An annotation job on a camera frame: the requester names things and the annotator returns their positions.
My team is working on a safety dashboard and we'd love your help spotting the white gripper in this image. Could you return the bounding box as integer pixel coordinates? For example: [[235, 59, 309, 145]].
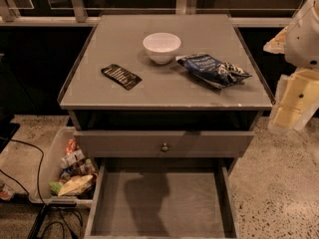
[[263, 27, 319, 133]]

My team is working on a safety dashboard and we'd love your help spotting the blue chip bag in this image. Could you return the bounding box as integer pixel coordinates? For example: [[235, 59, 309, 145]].
[[175, 53, 251, 89]]

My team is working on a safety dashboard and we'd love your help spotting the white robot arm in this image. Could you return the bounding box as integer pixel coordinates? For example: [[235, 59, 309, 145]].
[[263, 0, 319, 133]]

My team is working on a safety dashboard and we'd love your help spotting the grey drawer cabinet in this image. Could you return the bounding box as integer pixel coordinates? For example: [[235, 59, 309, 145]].
[[57, 13, 276, 239]]

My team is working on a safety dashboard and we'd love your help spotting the brass drawer knob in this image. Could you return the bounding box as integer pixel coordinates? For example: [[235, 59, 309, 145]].
[[161, 142, 169, 152]]

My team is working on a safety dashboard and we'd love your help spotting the closed grey top drawer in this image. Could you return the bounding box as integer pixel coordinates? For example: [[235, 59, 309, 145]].
[[74, 130, 254, 158]]

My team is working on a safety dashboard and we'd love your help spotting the open grey middle drawer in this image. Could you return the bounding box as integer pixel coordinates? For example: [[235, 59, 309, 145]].
[[85, 158, 240, 239]]

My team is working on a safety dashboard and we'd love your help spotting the yellow snack bag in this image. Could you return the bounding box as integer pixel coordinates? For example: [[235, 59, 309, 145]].
[[58, 174, 94, 196]]

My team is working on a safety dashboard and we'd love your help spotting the white ceramic bowl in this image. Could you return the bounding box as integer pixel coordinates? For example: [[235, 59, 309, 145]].
[[143, 33, 181, 65]]

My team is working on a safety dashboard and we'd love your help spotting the black snack packet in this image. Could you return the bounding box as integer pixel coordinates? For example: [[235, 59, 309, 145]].
[[101, 64, 142, 91]]

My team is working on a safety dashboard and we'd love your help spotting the metal window railing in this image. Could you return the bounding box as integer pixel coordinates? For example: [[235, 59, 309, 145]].
[[0, 0, 307, 26]]

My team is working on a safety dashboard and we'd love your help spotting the clear plastic storage bin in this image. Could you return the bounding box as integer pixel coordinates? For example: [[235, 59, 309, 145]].
[[29, 126, 93, 208]]

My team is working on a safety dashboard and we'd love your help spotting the green snack packet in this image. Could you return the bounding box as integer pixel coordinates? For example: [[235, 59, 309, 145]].
[[49, 181, 63, 195]]

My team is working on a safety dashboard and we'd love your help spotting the black box at left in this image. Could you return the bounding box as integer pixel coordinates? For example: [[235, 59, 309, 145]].
[[0, 108, 20, 153]]

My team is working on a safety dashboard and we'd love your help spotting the red white object on floor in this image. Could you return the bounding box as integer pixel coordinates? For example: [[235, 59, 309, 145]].
[[0, 181, 15, 201]]

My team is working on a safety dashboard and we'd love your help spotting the black cable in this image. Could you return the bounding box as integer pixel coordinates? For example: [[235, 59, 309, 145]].
[[0, 137, 84, 239]]

